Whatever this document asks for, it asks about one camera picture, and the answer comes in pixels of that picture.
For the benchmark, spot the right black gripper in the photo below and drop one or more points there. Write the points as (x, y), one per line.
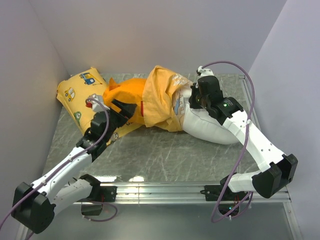
(193, 104)

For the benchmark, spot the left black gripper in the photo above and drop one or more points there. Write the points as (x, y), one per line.
(127, 109)

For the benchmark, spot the orange Mickey Mouse pillowcase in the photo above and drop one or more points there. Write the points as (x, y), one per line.
(158, 98)

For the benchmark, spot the white pillow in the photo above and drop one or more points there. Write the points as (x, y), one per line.
(197, 122)

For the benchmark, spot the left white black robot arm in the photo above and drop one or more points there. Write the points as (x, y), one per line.
(36, 204)

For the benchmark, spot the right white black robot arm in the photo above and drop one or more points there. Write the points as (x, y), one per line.
(275, 168)

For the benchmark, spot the yellow vehicle print pillow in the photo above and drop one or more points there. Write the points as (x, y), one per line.
(74, 92)

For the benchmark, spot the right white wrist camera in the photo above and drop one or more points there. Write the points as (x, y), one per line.
(204, 72)

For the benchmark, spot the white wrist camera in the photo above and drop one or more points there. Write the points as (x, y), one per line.
(96, 103)
(204, 72)

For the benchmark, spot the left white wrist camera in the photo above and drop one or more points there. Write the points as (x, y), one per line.
(96, 103)

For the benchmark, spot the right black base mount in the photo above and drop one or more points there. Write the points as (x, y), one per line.
(229, 199)

